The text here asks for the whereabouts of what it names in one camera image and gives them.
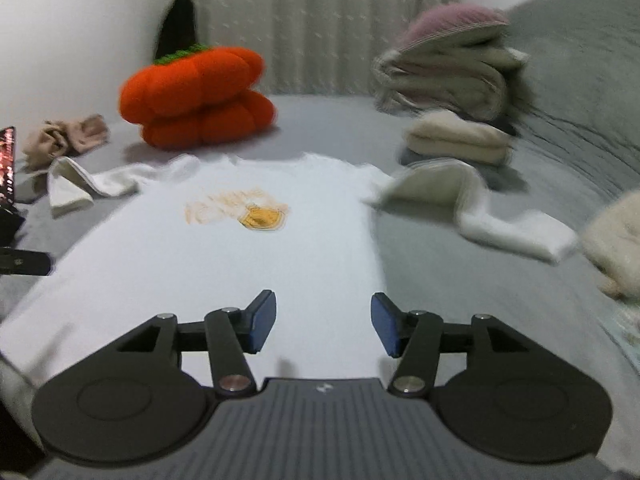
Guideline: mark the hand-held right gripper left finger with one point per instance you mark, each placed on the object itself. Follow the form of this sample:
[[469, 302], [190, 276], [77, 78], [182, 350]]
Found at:
[[262, 322]]

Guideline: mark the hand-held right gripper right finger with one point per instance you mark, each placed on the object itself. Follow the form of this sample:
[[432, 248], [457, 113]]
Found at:
[[384, 322]]

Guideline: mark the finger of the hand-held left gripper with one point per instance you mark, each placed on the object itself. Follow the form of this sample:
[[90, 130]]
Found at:
[[9, 221], [25, 262]]

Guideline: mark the white long-sleeve shirt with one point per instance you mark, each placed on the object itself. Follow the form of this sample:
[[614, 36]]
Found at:
[[225, 270]]

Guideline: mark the grey bed sheet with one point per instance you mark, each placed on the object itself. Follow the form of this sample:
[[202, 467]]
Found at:
[[450, 310]]

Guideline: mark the pink beige cloth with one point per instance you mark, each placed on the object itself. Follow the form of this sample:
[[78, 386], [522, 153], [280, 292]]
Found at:
[[60, 142]]

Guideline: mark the folded grey garment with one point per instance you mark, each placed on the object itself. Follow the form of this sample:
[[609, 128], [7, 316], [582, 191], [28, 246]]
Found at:
[[500, 174]]

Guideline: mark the folded cream garment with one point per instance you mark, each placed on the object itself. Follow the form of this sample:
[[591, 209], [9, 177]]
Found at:
[[460, 140]]

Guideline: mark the orange pumpkin plush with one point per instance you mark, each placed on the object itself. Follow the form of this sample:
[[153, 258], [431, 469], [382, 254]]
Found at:
[[200, 95]]

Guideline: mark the pale printed packet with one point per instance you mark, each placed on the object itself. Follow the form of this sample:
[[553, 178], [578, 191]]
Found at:
[[622, 330]]

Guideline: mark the white fluffy garment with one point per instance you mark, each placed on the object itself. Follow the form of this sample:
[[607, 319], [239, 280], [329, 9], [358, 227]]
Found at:
[[615, 245]]

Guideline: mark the folded grey pink quilt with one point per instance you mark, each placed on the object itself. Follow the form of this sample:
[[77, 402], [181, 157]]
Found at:
[[440, 80]]

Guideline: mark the black eggplant plush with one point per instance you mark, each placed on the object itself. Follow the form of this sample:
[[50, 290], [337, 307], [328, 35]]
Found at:
[[177, 25]]

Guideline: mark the grey dotted curtain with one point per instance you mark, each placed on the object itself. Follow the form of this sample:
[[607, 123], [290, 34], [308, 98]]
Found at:
[[320, 25]]

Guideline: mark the grey quilted blanket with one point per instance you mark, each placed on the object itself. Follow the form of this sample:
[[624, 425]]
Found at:
[[575, 85]]

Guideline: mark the purple pillow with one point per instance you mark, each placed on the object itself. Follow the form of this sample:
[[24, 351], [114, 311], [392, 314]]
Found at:
[[450, 20]]

